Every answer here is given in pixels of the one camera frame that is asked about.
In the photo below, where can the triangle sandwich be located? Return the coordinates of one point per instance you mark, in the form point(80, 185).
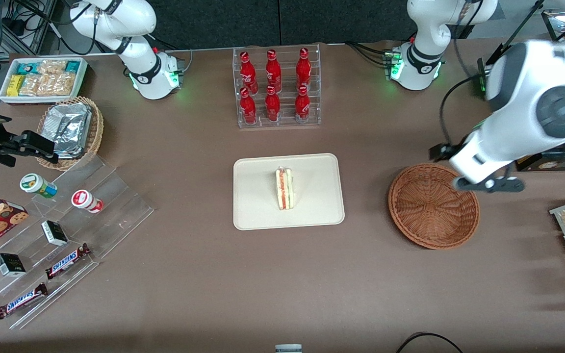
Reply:
point(285, 189)

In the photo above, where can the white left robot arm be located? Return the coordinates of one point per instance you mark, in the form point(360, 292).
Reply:
point(518, 88)

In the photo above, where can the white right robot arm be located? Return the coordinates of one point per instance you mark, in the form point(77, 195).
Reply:
point(142, 63)

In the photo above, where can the brown round wicker basket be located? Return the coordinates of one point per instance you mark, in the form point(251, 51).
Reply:
point(424, 211)

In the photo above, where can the tan small wicker basket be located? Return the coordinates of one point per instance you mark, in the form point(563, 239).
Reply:
point(96, 132)

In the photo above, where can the beige rectangular tray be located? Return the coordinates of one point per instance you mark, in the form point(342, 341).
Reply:
point(317, 196)

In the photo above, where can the silver foil package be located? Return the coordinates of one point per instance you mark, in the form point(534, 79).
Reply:
point(69, 127)

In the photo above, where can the green lid white cup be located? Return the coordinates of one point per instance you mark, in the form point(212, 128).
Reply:
point(35, 184)

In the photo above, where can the white snack bin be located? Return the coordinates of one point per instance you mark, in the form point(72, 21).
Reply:
point(4, 95)

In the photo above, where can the yellow snack packet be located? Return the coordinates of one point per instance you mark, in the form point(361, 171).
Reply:
point(15, 86)

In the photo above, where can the clear rice cracker bag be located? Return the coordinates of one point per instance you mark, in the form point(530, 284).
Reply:
point(35, 85)
point(62, 84)
point(52, 67)

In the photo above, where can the red lid white cup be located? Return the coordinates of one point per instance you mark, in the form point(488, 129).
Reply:
point(84, 199)

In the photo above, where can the teal snack packet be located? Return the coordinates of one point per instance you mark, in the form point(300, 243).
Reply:
point(72, 66)
point(26, 67)

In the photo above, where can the small black box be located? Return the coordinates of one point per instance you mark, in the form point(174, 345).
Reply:
point(10, 264)
point(54, 233)

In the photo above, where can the clear acrylic stepped stand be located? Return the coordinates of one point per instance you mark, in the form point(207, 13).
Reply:
point(111, 211)

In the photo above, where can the brown Snickers bar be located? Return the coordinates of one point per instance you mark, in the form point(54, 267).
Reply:
point(66, 261)
point(21, 300)

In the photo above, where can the red cola bottle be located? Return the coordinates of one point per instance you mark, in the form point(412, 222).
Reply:
point(248, 73)
point(273, 72)
point(302, 105)
point(248, 108)
point(272, 105)
point(303, 71)

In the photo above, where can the clear acrylic bottle rack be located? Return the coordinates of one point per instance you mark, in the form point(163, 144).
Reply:
point(237, 98)

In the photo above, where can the small grey white object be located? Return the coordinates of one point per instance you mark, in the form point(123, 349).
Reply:
point(288, 348)

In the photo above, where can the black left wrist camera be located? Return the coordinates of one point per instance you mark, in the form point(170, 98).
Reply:
point(443, 153)

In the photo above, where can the aluminium frame post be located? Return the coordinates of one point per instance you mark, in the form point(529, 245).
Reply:
point(37, 24)

